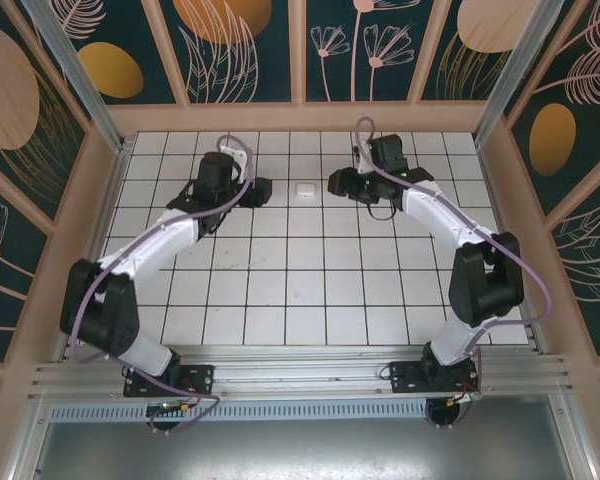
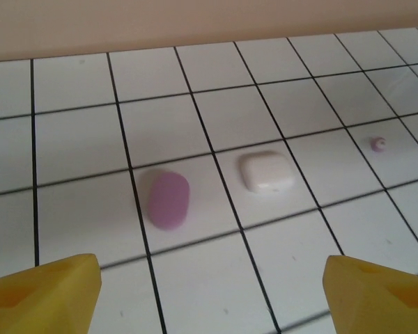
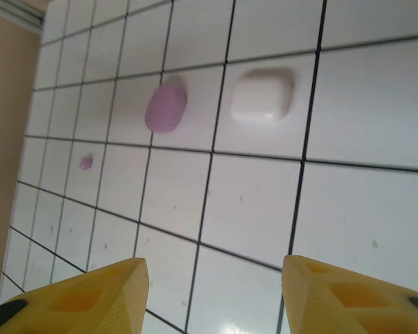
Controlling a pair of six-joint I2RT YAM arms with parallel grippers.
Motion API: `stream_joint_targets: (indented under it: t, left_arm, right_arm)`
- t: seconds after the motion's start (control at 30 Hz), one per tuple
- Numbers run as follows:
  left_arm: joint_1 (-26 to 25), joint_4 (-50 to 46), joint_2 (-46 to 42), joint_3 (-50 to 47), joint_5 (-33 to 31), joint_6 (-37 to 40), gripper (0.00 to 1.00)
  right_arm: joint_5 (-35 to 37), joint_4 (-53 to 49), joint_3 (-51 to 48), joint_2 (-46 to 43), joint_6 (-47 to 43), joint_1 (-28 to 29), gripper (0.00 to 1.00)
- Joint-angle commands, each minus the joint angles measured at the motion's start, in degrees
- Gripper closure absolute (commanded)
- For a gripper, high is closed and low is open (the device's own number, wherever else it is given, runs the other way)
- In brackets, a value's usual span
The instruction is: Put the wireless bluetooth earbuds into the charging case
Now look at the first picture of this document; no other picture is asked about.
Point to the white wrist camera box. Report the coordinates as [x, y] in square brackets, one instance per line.
[364, 162]
[232, 155]

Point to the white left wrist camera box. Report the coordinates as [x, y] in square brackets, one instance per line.
[232, 155]

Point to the grey metal sheet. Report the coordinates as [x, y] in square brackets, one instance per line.
[300, 450]

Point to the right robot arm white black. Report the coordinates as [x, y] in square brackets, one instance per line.
[440, 215]

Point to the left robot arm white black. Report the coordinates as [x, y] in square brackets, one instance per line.
[145, 245]

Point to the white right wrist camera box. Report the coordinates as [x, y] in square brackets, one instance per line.
[364, 162]

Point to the white earbud charging case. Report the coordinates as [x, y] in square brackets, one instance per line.
[305, 190]

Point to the aluminium corner post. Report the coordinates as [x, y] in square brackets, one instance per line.
[518, 75]
[85, 85]

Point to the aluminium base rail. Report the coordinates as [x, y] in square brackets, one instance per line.
[300, 370]

